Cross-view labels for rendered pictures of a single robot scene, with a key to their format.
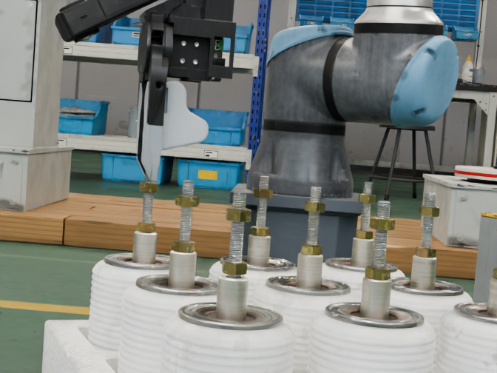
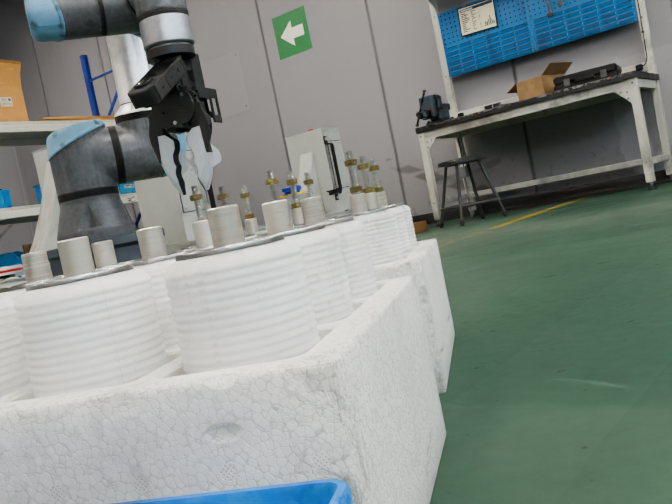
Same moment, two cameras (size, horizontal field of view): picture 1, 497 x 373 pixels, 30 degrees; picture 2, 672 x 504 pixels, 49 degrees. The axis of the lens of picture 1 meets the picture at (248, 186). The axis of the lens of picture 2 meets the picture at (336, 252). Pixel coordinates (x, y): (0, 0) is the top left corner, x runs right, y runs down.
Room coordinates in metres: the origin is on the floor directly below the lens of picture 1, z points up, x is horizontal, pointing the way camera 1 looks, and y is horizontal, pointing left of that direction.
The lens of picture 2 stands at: (0.11, 0.91, 0.26)
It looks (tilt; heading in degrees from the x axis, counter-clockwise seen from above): 3 degrees down; 304
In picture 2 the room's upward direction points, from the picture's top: 11 degrees counter-clockwise
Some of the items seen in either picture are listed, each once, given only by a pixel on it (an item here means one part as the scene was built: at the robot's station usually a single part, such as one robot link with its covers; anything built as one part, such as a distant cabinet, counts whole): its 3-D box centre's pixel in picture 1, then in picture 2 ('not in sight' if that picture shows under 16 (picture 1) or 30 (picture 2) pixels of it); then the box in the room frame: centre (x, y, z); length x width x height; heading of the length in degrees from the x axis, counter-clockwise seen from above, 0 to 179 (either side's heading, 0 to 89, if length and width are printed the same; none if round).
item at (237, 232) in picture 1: (236, 243); (353, 177); (0.66, 0.01, 0.31); 0.01 x 0.01 x 0.08
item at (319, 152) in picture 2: not in sight; (249, 196); (2.89, -2.49, 0.45); 1.51 x 0.57 x 0.74; 88
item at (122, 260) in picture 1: (143, 263); not in sight; (0.88, 0.09, 0.25); 0.08 x 0.08 x 0.01
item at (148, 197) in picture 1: (147, 208); (199, 211); (0.88, 0.09, 0.30); 0.01 x 0.01 x 0.08
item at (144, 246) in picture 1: (144, 249); not in sight; (0.88, 0.09, 0.26); 0.02 x 0.02 x 0.03
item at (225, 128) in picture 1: (214, 126); not in sight; (5.63, 0.23, 0.36); 0.50 x 0.38 x 0.21; 178
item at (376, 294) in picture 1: (375, 299); (370, 203); (0.70, -0.10, 0.26); 0.02 x 0.02 x 0.03
